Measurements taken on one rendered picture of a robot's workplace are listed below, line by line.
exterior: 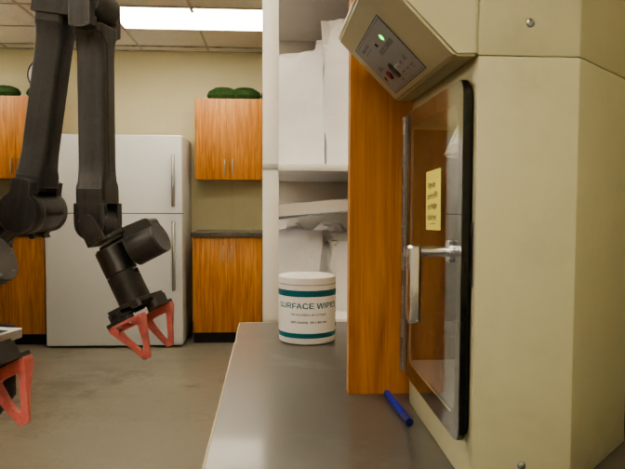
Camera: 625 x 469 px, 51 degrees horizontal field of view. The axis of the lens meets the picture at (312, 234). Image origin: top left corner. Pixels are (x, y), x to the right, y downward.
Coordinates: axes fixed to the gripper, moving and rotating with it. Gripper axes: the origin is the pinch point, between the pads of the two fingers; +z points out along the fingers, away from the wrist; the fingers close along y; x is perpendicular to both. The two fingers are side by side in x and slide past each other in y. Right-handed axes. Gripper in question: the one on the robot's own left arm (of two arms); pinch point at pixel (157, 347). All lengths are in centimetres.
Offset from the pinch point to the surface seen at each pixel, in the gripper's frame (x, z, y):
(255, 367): -10.5, 11.7, 11.6
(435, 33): -63, -17, -36
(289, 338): -12.9, 11.4, 32.0
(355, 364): -31.4, 16.7, -1.8
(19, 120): 236, -226, 408
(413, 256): -50, 3, -33
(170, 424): 132, 45, 230
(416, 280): -49, 6, -33
